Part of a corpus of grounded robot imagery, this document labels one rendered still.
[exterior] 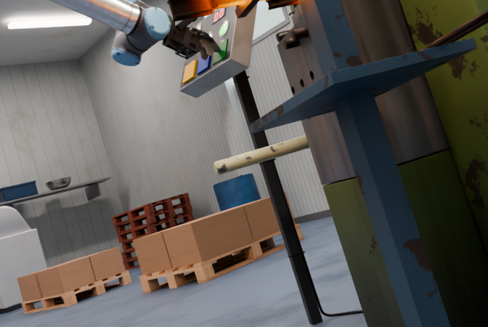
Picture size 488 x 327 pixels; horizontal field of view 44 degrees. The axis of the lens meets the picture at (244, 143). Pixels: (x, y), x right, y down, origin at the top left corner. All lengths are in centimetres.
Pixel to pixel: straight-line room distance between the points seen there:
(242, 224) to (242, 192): 231
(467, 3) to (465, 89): 19
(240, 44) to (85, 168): 874
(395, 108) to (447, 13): 25
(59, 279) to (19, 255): 227
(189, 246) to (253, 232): 60
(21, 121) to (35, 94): 56
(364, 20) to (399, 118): 25
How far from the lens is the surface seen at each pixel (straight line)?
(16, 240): 853
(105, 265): 652
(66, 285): 632
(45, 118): 1065
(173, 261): 473
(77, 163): 1064
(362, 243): 167
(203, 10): 127
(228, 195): 709
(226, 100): 759
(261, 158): 196
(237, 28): 209
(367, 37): 152
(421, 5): 151
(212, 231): 457
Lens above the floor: 51
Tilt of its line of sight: 5 degrees up
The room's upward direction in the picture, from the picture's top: 17 degrees counter-clockwise
